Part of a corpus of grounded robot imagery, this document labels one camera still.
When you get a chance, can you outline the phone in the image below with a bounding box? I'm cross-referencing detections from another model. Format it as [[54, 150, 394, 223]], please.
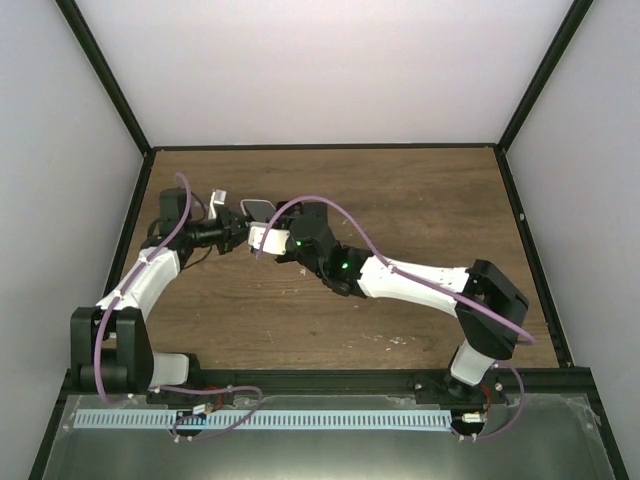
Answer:
[[240, 199, 276, 223]]

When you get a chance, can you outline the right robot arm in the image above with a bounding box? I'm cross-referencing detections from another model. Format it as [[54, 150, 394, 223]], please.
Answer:
[[274, 196, 534, 403]]

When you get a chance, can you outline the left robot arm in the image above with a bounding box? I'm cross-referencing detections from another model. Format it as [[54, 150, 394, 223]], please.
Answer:
[[70, 188, 249, 404]]

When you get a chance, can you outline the metal front plate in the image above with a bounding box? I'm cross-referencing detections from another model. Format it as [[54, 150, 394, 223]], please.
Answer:
[[43, 394, 613, 479]]

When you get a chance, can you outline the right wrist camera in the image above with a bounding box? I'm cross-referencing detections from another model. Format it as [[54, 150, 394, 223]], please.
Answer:
[[248, 223, 290, 256]]

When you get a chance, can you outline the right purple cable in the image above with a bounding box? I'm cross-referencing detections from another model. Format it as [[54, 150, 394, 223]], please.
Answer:
[[254, 194, 536, 444]]

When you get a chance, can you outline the light blue slotted rail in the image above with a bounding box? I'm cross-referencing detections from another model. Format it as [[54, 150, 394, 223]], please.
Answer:
[[73, 409, 452, 432]]

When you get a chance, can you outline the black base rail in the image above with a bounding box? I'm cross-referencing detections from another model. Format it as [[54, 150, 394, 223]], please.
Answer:
[[64, 368, 591, 406]]

